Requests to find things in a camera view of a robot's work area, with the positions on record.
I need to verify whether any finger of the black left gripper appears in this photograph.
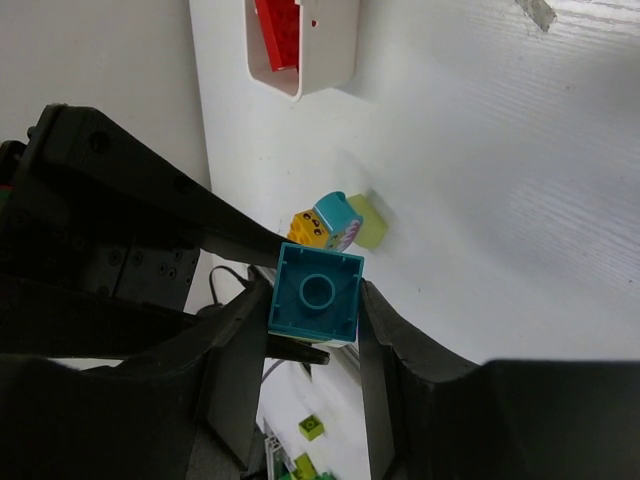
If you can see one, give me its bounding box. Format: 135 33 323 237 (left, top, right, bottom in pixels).
189 304 332 367

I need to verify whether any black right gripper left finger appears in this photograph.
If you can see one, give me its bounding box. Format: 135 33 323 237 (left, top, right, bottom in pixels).
1 281 271 479

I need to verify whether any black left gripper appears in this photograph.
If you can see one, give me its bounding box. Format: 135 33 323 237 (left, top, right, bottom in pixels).
1 104 283 358

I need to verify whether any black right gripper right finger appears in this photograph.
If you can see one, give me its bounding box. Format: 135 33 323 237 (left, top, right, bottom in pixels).
358 281 639 479

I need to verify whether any teal and lime lego stack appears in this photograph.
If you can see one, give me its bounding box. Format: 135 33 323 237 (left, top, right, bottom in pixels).
268 243 364 345

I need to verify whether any red lego brick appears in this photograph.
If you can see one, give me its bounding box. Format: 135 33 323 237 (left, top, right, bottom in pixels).
255 0 300 72

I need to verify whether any lime lego on front ledge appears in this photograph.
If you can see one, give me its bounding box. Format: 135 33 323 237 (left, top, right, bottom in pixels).
298 415 325 442

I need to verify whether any teal lime yellow lego cluster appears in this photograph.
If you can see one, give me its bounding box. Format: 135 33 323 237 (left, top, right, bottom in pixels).
286 191 388 252

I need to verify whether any white left sorting tray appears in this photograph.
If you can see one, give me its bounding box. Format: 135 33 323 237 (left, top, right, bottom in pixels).
188 1 361 109

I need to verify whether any clear tape scrap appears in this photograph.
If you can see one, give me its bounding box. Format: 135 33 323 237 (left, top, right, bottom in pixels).
515 0 557 33

